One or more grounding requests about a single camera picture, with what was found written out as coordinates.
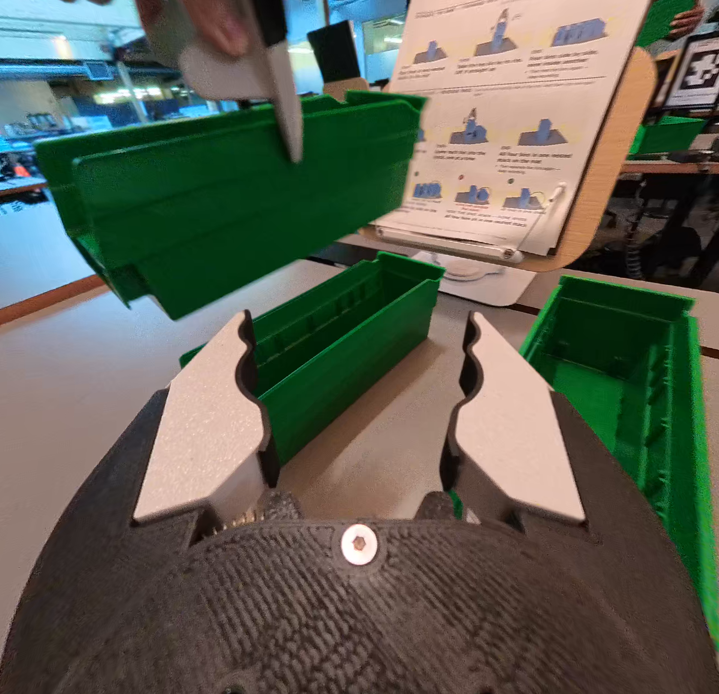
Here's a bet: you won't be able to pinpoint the thin wire tether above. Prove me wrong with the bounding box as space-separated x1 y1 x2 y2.
519 182 569 254

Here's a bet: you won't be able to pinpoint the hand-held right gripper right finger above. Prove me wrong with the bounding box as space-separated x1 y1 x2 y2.
440 311 587 526

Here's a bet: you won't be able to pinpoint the background table black legs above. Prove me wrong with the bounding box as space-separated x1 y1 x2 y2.
604 159 719 290

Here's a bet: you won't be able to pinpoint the green plastic bin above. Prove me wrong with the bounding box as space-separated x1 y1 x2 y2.
33 89 429 321
179 250 446 466
518 274 719 652
635 0 703 50
628 115 710 157

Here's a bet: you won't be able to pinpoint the printed instruction sheet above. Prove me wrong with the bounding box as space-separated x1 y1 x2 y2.
368 0 666 258

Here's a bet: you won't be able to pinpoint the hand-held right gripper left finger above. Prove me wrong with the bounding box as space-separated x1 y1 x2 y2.
131 310 281 526

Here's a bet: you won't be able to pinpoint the black white marker sign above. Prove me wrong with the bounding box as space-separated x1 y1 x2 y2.
662 36 719 110

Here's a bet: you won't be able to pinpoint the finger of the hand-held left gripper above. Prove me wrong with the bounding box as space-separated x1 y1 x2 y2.
179 42 273 104
263 41 305 165

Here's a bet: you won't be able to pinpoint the person's left hand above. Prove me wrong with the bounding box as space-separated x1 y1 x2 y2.
130 0 251 59

